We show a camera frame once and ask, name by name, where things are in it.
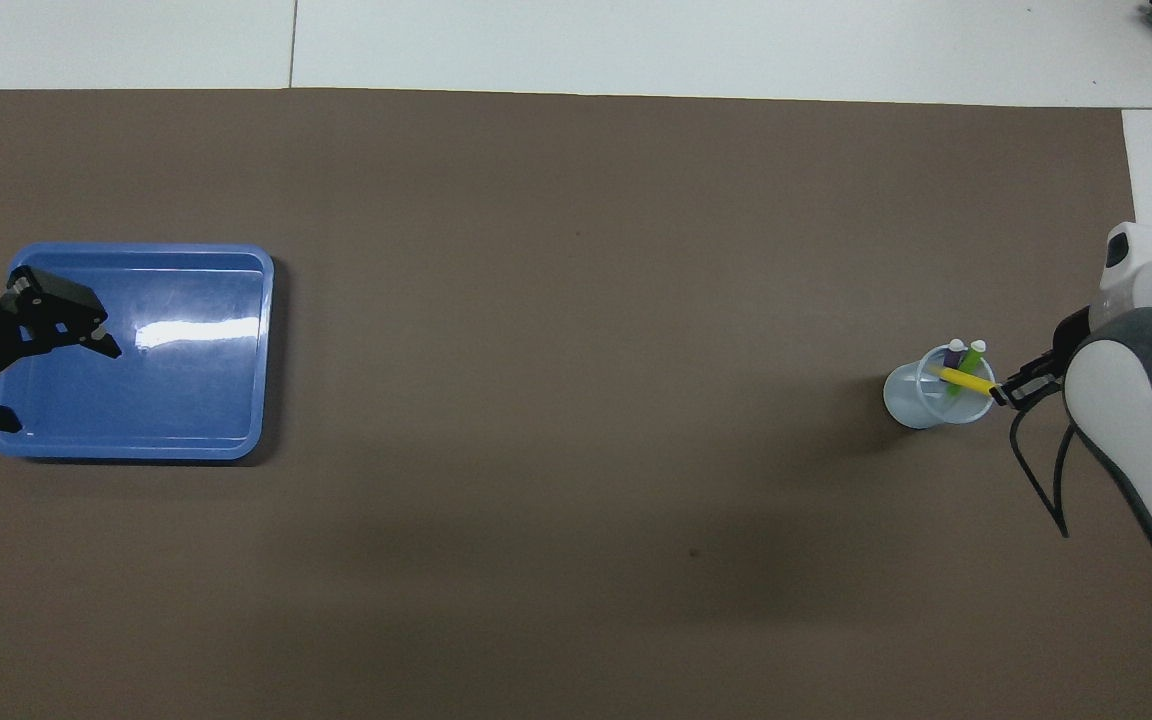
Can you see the blue plastic tray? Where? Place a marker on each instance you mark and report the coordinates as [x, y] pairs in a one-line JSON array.
[[186, 400]]

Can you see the translucent plastic cup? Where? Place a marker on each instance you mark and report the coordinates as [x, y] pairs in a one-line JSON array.
[[901, 400]]

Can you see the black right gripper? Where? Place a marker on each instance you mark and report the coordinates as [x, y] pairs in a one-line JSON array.
[[1074, 340]]

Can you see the green marker pen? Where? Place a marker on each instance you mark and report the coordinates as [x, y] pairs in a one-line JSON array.
[[970, 358]]

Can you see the yellow marker pen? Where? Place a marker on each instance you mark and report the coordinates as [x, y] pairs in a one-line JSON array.
[[966, 380]]

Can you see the purple marker pen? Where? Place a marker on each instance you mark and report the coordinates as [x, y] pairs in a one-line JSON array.
[[953, 358]]

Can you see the brown table mat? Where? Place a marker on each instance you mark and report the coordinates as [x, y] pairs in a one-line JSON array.
[[576, 300]]

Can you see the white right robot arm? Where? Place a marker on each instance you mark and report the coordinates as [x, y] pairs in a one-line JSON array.
[[1146, 430]]

